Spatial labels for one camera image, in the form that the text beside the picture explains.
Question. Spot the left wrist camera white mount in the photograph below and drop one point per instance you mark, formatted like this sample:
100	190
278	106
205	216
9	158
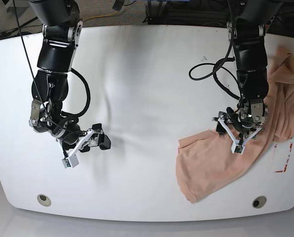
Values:
239	140

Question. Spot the red tape rectangle marking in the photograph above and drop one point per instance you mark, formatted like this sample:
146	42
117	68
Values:
281	156

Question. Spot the table grommet hole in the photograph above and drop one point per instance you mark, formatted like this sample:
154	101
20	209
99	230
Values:
259	202
44	200

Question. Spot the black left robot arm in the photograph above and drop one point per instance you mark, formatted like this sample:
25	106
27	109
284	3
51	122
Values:
247	31

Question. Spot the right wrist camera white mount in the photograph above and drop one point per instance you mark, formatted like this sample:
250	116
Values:
79	148

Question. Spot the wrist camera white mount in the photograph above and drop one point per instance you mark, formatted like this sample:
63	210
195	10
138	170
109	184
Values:
239	140
79	148

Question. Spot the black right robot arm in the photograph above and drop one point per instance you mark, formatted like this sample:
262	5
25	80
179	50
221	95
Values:
61	30

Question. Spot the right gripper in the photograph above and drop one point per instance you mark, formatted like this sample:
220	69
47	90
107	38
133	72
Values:
69	140

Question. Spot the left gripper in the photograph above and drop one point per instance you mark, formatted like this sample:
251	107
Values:
245	119

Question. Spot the right table grommet hole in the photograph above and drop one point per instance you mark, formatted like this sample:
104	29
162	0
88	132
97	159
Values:
259	202

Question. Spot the left table grommet hole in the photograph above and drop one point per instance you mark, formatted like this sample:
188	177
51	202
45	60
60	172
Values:
44	200

